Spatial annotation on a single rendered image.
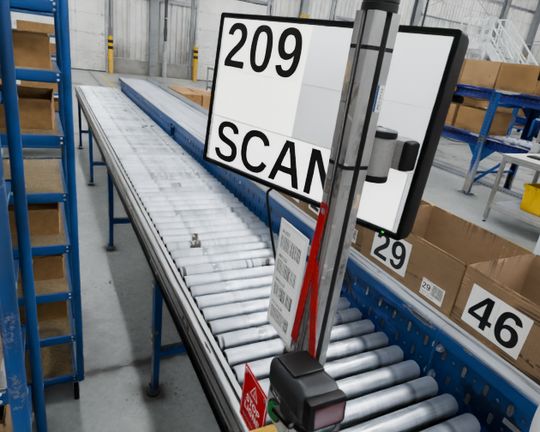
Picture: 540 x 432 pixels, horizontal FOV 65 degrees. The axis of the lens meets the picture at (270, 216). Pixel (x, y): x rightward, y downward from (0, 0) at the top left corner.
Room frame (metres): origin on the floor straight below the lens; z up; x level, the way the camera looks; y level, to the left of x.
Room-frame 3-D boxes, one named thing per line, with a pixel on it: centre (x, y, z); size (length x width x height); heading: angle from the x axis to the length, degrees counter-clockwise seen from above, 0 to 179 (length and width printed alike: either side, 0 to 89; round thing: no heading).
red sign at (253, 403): (0.60, -0.03, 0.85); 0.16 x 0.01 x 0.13; 29
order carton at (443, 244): (1.22, -0.55, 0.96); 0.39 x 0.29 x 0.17; 29
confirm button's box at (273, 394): (0.53, -0.06, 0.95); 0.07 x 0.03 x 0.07; 29
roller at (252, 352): (1.01, -0.15, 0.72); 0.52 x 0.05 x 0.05; 119
